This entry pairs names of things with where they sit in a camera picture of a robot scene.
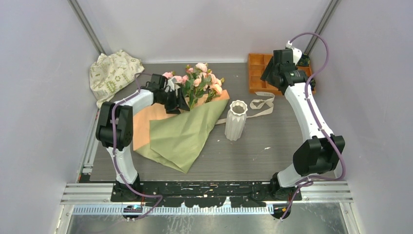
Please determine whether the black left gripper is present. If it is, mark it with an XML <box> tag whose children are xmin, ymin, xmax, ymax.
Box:
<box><xmin>157</xmin><ymin>88</ymin><xmax>189</xmax><ymax>115</ymax></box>

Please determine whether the beige printed ribbon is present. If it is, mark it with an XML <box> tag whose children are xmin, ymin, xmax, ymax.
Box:
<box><xmin>215</xmin><ymin>92</ymin><xmax>276</xmax><ymax>126</ymax></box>

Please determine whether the pink artificial flower bunch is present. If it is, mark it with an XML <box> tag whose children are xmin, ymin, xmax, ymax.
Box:
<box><xmin>163</xmin><ymin>63</ymin><xmax>225</xmax><ymax>109</ymax></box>

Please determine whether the green wrapping paper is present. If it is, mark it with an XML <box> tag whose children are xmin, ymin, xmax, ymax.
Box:
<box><xmin>132</xmin><ymin>97</ymin><xmax>229</xmax><ymax>174</ymax></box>

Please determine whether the orange wrapping paper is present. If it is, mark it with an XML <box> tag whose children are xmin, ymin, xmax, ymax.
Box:
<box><xmin>132</xmin><ymin>90</ymin><xmax>229</xmax><ymax>156</ymax></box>

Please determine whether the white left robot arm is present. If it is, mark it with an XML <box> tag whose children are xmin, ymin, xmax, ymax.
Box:
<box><xmin>95</xmin><ymin>74</ymin><xmax>189</xmax><ymax>202</ymax></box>

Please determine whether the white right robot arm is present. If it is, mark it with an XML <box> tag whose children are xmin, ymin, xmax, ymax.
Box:
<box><xmin>261</xmin><ymin>48</ymin><xmax>345</xmax><ymax>200</ymax></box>

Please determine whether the white ribbed ceramic vase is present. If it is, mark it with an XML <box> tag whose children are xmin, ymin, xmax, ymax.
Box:
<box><xmin>225</xmin><ymin>100</ymin><xmax>248</xmax><ymax>141</ymax></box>

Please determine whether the orange wooden compartment tray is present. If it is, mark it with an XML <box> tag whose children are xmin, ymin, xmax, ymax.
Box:
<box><xmin>248</xmin><ymin>54</ymin><xmax>315</xmax><ymax>95</ymax></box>

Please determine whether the dark rolled cloth back right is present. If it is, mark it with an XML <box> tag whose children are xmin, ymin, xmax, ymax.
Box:
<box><xmin>297</xmin><ymin>54</ymin><xmax>310</xmax><ymax>67</ymax></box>

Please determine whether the dark rolled cloth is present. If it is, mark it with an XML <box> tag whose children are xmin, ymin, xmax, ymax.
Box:
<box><xmin>297</xmin><ymin>54</ymin><xmax>310</xmax><ymax>67</ymax></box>
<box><xmin>309</xmin><ymin>78</ymin><xmax>316</xmax><ymax>91</ymax></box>

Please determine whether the dark rolled cloth front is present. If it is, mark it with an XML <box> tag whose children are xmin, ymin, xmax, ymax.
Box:
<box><xmin>309</xmin><ymin>78</ymin><xmax>316</xmax><ymax>91</ymax></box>

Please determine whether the cream green printed cloth bag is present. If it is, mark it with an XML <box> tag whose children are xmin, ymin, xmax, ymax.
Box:
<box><xmin>89</xmin><ymin>50</ymin><xmax>145</xmax><ymax>109</ymax></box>

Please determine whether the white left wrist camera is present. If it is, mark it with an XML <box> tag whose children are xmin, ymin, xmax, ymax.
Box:
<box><xmin>165</xmin><ymin>77</ymin><xmax>181</xmax><ymax>96</ymax></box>

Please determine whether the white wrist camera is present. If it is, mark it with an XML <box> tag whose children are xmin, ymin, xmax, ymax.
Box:
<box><xmin>165</xmin><ymin>77</ymin><xmax>181</xmax><ymax>96</ymax></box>
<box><xmin>285</xmin><ymin>40</ymin><xmax>302</xmax><ymax>66</ymax></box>

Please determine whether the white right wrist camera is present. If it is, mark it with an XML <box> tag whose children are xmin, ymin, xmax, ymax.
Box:
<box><xmin>285</xmin><ymin>40</ymin><xmax>302</xmax><ymax>66</ymax></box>

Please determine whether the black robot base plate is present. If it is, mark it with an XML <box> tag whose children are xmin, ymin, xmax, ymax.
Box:
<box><xmin>110</xmin><ymin>181</ymin><xmax>301</xmax><ymax>208</ymax></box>

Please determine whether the aluminium front frame rail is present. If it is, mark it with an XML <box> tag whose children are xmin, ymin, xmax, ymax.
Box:
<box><xmin>61</xmin><ymin>181</ymin><xmax>354</xmax><ymax>217</ymax></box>

